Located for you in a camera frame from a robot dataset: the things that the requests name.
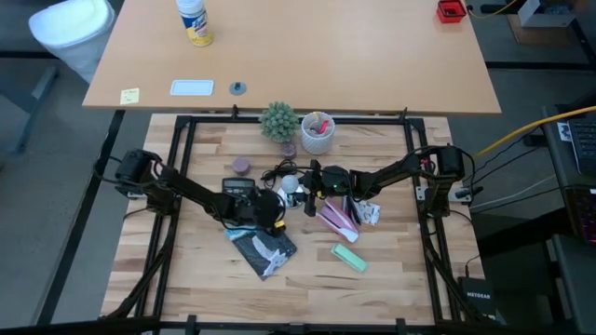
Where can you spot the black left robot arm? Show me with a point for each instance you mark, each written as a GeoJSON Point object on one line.
{"type": "Point", "coordinates": [186, 191]}

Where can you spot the white pen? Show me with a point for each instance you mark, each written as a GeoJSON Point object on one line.
{"type": "Point", "coordinates": [345, 207]}

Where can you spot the black Netgear router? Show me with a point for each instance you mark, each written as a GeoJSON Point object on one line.
{"type": "Point", "coordinates": [478, 298]}

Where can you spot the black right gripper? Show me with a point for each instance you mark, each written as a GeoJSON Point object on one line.
{"type": "Point", "coordinates": [336, 181]}

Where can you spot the Lysol wipes canister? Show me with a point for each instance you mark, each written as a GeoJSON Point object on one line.
{"type": "Point", "coordinates": [195, 23]}

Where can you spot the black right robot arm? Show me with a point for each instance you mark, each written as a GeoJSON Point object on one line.
{"type": "Point", "coordinates": [400, 170]}

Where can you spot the printed paper card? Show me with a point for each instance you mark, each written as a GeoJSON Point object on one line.
{"type": "Point", "coordinates": [370, 213]}

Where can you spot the pink stapler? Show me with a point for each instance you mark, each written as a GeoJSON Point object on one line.
{"type": "Point", "coordinates": [340, 223]}

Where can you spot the pink highlighter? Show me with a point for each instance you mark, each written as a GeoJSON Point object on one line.
{"type": "Point", "coordinates": [324, 126]}

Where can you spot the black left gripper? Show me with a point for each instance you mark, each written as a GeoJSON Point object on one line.
{"type": "Point", "coordinates": [265, 209]}

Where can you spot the red plastic box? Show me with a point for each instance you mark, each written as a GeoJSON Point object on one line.
{"type": "Point", "coordinates": [451, 10]}

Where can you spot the artificial succulent in speckled pot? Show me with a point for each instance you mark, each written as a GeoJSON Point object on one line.
{"type": "Point", "coordinates": [279, 122]}

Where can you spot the light blue rectangular tray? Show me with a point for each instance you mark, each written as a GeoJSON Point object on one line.
{"type": "Point", "coordinates": [192, 88]}

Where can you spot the mauve round candle tin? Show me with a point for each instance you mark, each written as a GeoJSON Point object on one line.
{"type": "Point", "coordinates": [241, 166]}

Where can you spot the keyboard with red lights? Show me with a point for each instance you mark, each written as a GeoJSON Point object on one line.
{"type": "Point", "coordinates": [584, 216]}

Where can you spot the black pen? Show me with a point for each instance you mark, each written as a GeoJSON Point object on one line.
{"type": "Point", "coordinates": [353, 211]}

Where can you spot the mint green stapler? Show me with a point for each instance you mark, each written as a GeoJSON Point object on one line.
{"type": "Point", "coordinates": [349, 258]}

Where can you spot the black keyboard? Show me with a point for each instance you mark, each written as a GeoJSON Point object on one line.
{"type": "Point", "coordinates": [584, 144]}

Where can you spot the white textured pen cup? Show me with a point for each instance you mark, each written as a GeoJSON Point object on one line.
{"type": "Point", "coordinates": [318, 142]}

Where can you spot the yellow sticky note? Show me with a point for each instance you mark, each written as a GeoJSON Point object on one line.
{"type": "Point", "coordinates": [130, 96]}

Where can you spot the dark side desk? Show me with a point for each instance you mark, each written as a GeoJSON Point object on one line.
{"type": "Point", "coordinates": [577, 279]}

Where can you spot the white trash bin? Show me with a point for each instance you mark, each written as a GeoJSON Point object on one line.
{"type": "Point", "coordinates": [70, 28]}

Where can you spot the black calculator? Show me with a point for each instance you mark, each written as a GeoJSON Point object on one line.
{"type": "Point", "coordinates": [238, 185]}

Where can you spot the yellow highlighter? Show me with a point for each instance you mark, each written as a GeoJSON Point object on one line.
{"type": "Point", "coordinates": [316, 116]}

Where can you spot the white lightbulb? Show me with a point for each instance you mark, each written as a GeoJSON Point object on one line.
{"type": "Point", "coordinates": [289, 183]}

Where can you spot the light wood desk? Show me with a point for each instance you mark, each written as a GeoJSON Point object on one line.
{"type": "Point", "coordinates": [326, 56]}

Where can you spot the black frame clamp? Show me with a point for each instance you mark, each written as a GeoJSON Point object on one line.
{"type": "Point", "coordinates": [191, 325]}
{"type": "Point", "coordinates": [402, 326]}
{"type": "Point", "coordinates": [234, 111]}

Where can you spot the white cardboard box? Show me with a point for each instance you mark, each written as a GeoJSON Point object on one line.
{"type": "Point", "coordinates": [545, 14]}

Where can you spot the blue-grey paperback book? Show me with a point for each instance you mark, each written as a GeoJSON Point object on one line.
{"type": "Point", "coordinates": [265, 253]}

